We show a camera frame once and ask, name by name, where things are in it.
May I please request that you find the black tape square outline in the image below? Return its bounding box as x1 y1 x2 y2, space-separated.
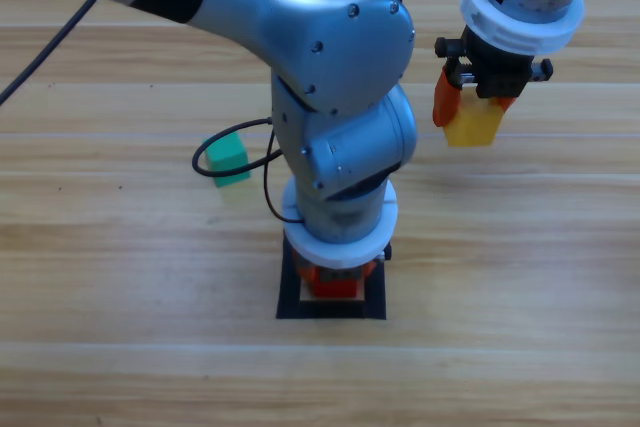
275 235 387 321

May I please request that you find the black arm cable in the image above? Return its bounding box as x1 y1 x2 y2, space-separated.
0 0 404 179

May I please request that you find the yellow wooden cube block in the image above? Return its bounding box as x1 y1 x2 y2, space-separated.
442 99 505 149

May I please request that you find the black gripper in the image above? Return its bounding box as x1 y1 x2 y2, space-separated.
292 245 395 297
432 26 555 128

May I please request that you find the red wooden cube block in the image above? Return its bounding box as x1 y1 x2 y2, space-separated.
312 279 360 299

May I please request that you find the green wooden cube block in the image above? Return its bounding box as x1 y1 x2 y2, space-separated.
202 134 251 188

